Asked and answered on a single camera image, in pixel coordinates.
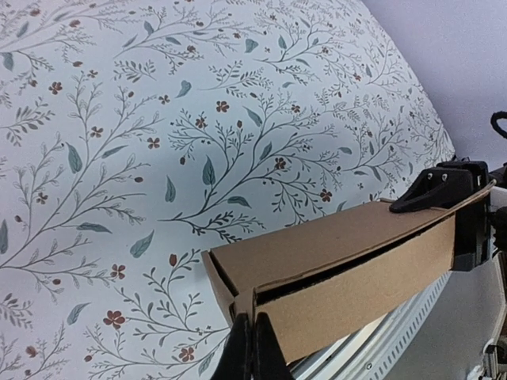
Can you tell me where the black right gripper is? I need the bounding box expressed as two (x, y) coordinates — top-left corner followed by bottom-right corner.
(389, 161), (491, 272)

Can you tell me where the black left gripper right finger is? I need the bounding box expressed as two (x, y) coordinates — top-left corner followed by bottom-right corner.
(253, 312), (294, 380)

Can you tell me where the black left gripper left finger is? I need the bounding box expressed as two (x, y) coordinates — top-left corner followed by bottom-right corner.
(211, 313), (252, 380)

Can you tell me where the brown cardboard paper box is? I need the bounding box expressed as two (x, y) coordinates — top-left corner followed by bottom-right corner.
(202, 186), (491, 362)

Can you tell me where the floral patterned table mat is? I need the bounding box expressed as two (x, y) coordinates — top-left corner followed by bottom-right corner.
(1, 1), (455, 379)

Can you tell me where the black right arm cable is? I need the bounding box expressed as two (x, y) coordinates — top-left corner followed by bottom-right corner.
(490, 110), (507, 139)

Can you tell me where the aluminium front rail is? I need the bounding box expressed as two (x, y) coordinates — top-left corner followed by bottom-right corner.
(290, 253), (506, 379)

